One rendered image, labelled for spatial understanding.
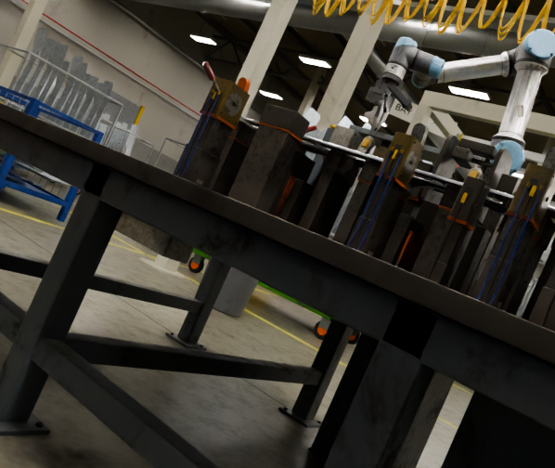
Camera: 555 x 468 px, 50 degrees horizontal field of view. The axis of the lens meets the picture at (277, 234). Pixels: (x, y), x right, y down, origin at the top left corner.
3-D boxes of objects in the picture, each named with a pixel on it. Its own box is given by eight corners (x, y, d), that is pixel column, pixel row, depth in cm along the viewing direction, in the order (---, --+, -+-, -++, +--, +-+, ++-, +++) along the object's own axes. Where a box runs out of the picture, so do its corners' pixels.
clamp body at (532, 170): (458, 305, 129) (523, 157, 129) (471, 312, 139) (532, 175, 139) (487, 317, 125) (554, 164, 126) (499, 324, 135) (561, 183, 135)
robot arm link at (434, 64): (442, 67, 227) (415, 56, 228) (447, 57, 216) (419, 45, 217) (433, 85, 227) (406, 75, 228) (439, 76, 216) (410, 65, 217)
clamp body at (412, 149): (333, 252, 151) (389, 125, 152) (353, 261, 161) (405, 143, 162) (354, 261, 148) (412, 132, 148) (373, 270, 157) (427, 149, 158)
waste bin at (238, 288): (175, 289, 474) (213, 205, 475) (214, 300, 514) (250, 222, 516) (220, 315, 444) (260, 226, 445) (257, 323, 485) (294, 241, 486)
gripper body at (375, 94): (368, 108, 227) (381, 79, 227) (390, 114, 223) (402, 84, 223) (363, 100, 220) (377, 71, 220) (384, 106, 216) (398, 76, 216)
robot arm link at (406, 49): (421, 41, 217) (399, 32, 218) (409, 69, 217) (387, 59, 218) (418, 48, 225) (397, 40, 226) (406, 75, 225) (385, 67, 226)
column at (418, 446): (343, 447, 249) (407, 301, 250) (407, 488, 231) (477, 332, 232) (307, 449, 224) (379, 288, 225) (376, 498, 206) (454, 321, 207)
